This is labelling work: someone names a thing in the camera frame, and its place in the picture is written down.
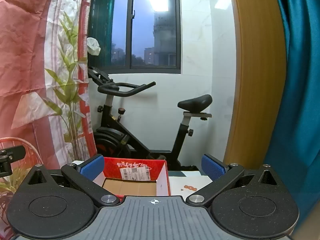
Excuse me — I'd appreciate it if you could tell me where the dark framed window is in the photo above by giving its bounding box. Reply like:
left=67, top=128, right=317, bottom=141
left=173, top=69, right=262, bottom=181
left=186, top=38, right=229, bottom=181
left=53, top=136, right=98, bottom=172
left=87, top=0, right=182, bottom=75

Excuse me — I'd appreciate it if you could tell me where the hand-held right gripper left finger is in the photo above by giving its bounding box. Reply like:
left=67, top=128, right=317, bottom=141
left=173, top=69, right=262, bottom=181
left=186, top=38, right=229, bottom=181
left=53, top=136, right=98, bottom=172
left=25, top=154, right=121, bottom=208

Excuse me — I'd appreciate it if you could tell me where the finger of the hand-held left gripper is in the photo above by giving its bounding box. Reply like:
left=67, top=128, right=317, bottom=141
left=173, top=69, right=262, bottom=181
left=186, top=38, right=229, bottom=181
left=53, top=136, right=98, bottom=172
left=0, top=145, right=26, bottom=177

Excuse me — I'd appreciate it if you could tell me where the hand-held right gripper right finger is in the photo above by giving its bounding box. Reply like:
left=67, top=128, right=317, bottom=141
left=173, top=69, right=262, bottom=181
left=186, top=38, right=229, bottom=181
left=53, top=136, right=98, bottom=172
left=185, top=154, right=283, bottom=208

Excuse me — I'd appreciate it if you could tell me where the wooden door frame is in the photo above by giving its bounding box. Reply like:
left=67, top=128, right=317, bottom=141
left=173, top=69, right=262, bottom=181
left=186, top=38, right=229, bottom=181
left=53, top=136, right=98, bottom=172
left=223, top=0, right=288, bottom=171

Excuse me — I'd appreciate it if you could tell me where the white plastic bag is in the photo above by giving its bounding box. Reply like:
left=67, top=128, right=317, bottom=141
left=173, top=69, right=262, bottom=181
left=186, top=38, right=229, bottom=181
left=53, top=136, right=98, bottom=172
left=87, top=37, right=101, bottom=56

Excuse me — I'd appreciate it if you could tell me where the teal curtain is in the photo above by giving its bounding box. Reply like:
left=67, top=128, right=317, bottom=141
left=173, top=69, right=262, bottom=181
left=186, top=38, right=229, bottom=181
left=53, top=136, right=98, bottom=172
left=264, top=0, right=320, bottom=240

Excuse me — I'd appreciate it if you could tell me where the black exercise bike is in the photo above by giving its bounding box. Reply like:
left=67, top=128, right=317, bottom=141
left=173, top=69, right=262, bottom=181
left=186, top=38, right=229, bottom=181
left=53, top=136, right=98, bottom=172
left=87, top=66, right=213, bottom=173

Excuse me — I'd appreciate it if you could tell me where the printed tablecloth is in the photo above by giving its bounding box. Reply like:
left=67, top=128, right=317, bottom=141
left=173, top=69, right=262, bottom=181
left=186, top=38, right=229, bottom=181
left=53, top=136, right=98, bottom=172
left=72, top=159, right=213, bottom=198

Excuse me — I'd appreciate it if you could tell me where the red strawberry print box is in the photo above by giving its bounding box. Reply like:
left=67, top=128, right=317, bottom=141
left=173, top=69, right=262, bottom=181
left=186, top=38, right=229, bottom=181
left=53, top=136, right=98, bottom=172
left=94, top=157, right=171, bottom=197

